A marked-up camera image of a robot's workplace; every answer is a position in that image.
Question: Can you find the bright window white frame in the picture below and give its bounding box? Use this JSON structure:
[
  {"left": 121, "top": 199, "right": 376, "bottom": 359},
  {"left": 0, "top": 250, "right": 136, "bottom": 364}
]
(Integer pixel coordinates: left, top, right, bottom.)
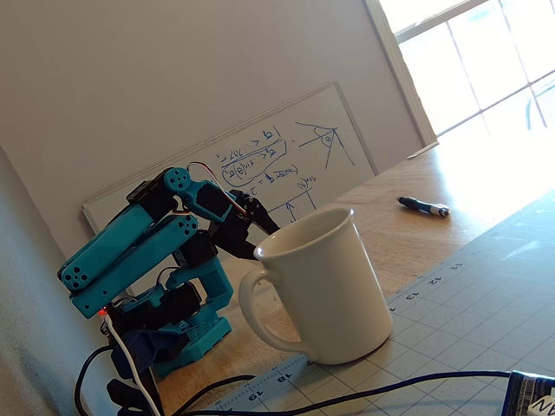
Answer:
[{"left": 363, "top": 0, "right": 555, "bottom": 148}]

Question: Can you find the blue table clamp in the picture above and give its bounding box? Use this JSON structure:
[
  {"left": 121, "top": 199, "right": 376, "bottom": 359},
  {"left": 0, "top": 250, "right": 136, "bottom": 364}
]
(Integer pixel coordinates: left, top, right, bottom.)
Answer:
[{"left": 106, "top": 328, "right": 186, "bottom": 416}]

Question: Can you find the white cable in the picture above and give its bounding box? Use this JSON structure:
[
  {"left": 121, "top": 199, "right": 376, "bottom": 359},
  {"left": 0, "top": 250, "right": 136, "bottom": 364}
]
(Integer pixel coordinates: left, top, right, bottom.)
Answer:
[{"left": 102, "top": 315, "right": 160, "bottom": 416}]

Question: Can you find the cream ceramic mug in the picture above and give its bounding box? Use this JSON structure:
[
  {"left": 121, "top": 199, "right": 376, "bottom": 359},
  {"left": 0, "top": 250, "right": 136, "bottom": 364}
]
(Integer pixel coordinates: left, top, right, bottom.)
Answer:
[{"left": 238, "top": 206, "right": 395, "bottom": 366}]

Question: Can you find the dark printed package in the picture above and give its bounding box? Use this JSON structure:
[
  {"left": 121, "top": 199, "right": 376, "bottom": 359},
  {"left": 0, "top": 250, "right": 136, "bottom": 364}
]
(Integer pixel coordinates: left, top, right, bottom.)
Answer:
[{"left": 502, "top": 370, "right": 555, "bottom": 416}]

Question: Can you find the whiteboard with blue drawings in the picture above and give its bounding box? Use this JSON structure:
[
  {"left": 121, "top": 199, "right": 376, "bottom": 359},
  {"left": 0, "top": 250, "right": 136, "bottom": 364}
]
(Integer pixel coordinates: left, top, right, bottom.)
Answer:
[{"left": 82, "top": 81, "right": 377, "bottom": 237}]

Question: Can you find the black pen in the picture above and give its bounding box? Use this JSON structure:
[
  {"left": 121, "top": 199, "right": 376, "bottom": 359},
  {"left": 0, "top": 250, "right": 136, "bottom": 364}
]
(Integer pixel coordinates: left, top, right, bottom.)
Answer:
[{"left": 397, "top": 195, "right": 451, "bottom": 218}]

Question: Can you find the black cable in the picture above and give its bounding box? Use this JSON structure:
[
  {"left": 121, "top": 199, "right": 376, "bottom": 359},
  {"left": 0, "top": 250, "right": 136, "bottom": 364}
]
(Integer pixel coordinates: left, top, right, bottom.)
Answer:
[
  {"left": 190, "top": 369, "right": 513, "bottom": 416},
  {"left": 173, "top": 374, "right": 257, "bottom": 416},
  {"left": 74, "top": 343, "right": 114, "bottom": 416}
]

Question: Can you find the teal gripper black motor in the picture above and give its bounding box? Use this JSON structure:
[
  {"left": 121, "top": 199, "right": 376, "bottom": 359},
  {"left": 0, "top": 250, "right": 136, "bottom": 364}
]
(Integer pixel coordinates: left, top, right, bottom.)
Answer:
[{"left": 190, "top": 179, "right": 281, "bottom": 262}]

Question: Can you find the grey gridded cutting mat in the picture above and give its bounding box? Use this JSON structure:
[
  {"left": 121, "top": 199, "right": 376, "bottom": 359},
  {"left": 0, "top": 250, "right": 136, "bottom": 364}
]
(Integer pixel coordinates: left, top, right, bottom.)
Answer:
[{"left": 207, "top": 190, "right": 555, "bottom": 416}]

